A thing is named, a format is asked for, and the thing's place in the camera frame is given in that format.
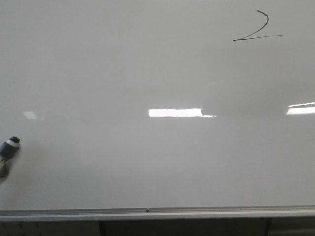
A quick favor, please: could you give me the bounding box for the white whiteboard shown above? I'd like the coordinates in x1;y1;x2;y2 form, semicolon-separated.
0;0;315;210

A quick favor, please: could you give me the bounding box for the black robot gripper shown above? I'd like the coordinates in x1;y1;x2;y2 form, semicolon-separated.
0;159;10;177

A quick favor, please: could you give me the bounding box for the black whiteboard marker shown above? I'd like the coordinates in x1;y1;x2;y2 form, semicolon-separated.
0;136;20;160

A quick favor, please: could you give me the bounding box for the aluminium marker tray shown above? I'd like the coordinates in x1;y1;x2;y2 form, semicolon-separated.
0;205;315;222

